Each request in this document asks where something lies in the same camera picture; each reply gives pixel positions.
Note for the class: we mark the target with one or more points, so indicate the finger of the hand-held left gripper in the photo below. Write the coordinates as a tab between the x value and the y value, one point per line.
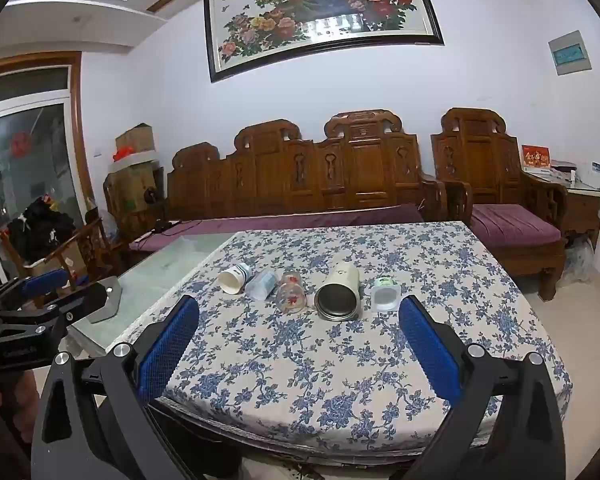
45	281
80	301

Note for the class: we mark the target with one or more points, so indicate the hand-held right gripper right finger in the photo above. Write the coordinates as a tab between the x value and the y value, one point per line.
430	355

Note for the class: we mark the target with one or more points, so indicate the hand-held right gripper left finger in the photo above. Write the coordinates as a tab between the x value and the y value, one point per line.
170	347

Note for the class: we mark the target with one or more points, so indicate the small white plastic cup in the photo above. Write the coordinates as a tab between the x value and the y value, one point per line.
385	298

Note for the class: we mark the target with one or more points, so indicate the white printed paper cup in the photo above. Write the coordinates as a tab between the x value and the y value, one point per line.
232	281

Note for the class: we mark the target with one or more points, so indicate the clear plastic cup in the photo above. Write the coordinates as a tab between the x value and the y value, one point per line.
260	286

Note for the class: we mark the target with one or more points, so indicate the cream insulated steel cup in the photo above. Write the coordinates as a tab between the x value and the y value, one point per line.
342	277

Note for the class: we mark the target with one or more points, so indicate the glass cup with red print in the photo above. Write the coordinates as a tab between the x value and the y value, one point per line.
290	296

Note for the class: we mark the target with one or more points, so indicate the person's left hand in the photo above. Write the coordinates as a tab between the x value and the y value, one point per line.
26	400

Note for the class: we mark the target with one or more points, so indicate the grey metal plate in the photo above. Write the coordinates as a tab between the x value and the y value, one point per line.
107	307

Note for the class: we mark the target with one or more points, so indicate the small wooden chair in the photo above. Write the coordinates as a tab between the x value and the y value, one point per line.
82	250

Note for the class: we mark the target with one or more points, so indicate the pile of black clothes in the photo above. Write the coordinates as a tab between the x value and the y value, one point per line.
40	230

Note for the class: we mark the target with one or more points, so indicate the blue floral tablecloth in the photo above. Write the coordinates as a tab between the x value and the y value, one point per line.
330	365

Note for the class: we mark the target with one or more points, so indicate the large cardboard box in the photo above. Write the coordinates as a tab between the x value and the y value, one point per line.
130	185

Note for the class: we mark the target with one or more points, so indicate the red hanging ornament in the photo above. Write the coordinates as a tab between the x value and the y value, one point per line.
20	144

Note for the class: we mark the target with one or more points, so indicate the red plastic bag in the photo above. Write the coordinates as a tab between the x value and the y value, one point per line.
123	153

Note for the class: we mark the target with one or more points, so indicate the square purple seat cushion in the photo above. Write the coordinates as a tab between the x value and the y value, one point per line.
515	225

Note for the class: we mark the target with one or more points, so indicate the wooden framed glass door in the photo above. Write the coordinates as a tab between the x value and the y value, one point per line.
30	125

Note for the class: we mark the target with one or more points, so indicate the long purple seat cushion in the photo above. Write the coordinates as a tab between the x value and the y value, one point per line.
280	225

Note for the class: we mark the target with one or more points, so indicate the small cardboard box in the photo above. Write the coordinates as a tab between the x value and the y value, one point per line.
136	138

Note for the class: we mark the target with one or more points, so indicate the clear plastic bag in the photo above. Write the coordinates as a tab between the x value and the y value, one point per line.
579	260

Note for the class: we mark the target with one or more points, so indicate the carved wooden sofa bench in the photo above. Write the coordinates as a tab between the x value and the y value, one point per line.
360	170

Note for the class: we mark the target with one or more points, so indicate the carved wooden armchair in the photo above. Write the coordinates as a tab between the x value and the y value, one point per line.
480	160

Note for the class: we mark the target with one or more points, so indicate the wooden side table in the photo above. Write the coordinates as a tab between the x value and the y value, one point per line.
582	210

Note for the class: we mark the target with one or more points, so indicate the red gift box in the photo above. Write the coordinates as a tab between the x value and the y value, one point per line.
536	157

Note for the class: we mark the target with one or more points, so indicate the white box appliance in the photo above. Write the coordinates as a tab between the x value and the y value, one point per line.
592	175

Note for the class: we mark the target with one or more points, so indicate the framed peacock flower painting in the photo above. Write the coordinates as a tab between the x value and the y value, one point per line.
320	10

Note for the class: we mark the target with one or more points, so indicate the grey wall electrical panel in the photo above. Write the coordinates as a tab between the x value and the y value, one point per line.
570	53

